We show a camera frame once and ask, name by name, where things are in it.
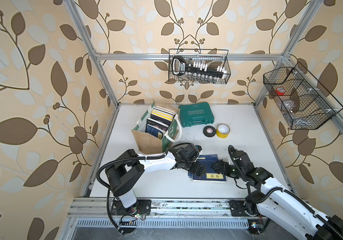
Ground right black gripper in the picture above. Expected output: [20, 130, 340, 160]
[211, 159, 244, 180]

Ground navy blue book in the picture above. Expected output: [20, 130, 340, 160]
[188, 155, 226, 183]
[145, 125, 165, 140]

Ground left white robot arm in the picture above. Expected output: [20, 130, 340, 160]
[96, 143, 206, 216]

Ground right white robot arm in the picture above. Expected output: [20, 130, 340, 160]
[212, 145, 343, 240]

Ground black tape roll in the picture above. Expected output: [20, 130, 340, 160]
[203, 126, 216, 138]

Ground yellow tape roll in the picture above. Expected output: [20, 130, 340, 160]
[216, 124, 230, 139]

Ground green plastic tool case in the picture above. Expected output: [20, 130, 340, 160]
[178, 102, 214, 128]

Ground red tape roll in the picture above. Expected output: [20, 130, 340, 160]
[275, 87, 286, 96]

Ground black socket set holder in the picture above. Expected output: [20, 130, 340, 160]
[169, 55, 231, 80]

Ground back black wire basket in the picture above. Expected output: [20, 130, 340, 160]
[168, 48, 231, 85]

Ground side black wire basket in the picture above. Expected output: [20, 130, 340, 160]
[263, 62, 343, 130]

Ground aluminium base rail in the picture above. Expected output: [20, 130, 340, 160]
[68, 198, 267, 230]

